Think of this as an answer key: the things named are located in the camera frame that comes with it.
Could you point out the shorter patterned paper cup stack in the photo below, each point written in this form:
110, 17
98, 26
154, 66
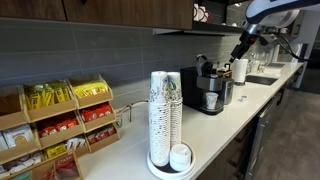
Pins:
176, 116

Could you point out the dark wood base cabinet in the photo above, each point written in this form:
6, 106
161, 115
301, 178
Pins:
233, 156

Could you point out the white creamer cups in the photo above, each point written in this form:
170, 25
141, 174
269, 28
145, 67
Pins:
23, 163

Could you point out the white red mug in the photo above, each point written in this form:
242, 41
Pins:
205, 14
196, 12

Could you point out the dark wood wall cabinet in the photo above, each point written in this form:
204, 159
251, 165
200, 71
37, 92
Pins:
126, 13

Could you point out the white sugar packets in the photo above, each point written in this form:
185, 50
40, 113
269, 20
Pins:
75, 143

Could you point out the brown red packets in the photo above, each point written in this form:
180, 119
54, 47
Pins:
66, 168

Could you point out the small yellow packet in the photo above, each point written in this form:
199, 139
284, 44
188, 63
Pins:
55, 151

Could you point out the white round cup tray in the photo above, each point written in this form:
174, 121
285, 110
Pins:
156, 169

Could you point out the white tea box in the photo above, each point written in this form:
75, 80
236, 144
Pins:
18, 136

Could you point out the dark red tea packets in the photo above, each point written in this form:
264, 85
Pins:
101, 134

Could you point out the tall patterned paper cup stack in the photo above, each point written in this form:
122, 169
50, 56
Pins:
159, 126

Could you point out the dark open mug shelf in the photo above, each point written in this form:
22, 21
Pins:
226, 16

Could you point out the silver coffee machine lid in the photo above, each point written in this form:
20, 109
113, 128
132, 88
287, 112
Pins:
201, 65

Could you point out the black Keurig coffee machine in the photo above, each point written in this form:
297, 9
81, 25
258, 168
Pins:
190, 90

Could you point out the white cup lid stack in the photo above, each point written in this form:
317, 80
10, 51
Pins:
180, 158

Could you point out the stainless steel canister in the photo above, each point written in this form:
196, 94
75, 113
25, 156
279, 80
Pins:
228, 91

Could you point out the small wooden box organizer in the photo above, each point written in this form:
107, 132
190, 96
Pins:
225, 72

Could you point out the yellow sweetener packets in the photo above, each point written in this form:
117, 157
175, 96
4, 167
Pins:
90, 89

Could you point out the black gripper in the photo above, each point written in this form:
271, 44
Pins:
246, 43

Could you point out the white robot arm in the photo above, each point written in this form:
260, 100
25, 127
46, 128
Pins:
283, 11

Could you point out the donut print coffee pod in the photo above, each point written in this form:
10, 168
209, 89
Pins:
244, 98

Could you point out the wooden condiment rack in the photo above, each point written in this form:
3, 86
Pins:
50, 111

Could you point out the dark counter sink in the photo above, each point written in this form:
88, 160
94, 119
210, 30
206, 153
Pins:
261, 80

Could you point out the yellow green tea packets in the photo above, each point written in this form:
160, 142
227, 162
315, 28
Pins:
46, 95

